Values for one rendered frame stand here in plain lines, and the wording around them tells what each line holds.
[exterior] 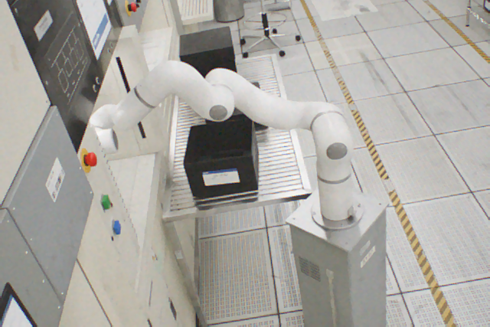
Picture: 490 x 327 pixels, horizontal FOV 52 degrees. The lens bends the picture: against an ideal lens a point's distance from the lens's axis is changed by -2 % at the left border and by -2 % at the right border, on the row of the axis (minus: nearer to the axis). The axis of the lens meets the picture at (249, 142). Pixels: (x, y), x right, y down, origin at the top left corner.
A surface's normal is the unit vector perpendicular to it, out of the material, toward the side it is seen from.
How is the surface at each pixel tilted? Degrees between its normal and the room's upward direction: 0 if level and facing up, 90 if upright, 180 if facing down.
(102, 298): 90
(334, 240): 0
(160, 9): 90
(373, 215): 0
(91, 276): 90
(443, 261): 0
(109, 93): 90
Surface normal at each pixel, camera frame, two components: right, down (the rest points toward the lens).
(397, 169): -0.16, -0.81
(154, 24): 0.07, 0.56
